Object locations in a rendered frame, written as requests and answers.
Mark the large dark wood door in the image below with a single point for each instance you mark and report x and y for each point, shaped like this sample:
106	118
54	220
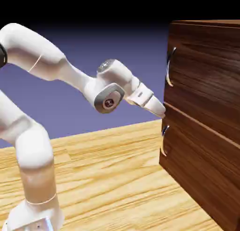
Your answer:
204	69

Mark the dark wood cabinet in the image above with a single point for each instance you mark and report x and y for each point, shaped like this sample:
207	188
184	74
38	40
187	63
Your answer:
206	159

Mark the small dark wood door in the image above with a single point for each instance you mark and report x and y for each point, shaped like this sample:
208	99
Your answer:
202	159

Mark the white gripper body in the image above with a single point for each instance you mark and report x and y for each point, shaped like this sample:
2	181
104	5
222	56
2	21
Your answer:
156	105

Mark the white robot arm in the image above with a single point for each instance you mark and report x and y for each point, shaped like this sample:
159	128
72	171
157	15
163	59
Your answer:
37	56

